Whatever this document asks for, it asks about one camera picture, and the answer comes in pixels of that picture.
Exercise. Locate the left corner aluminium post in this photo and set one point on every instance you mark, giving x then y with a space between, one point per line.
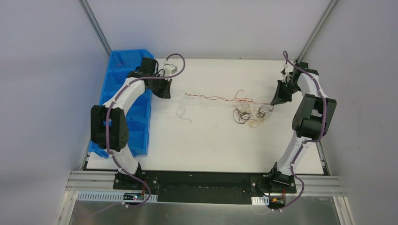
85 5

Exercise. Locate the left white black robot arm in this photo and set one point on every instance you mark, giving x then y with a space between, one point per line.
109 124

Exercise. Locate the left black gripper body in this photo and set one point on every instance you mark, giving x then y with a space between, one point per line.
162 87

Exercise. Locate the blue plastic bin row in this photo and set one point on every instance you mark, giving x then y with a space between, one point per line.
135 101

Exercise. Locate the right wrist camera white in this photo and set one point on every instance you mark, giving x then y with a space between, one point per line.
284 73

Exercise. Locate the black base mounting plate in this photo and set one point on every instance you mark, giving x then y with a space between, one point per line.
206 187

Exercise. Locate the white slotted cable duct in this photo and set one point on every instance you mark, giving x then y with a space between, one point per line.
126 197

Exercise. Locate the aluminium frame rail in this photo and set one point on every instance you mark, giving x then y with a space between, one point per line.
315 185

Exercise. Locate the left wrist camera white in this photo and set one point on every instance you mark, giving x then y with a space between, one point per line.
169 69

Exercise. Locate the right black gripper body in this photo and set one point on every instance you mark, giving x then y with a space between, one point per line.
284 89

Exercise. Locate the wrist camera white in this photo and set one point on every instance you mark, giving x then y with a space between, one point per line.
284 73
169 69

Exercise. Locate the corner aluminium post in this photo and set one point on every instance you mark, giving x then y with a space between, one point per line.
85 5
317 29

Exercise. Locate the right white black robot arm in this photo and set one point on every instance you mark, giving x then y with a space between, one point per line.
309 124

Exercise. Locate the right corner aluminium post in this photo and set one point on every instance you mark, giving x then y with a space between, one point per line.
317 29

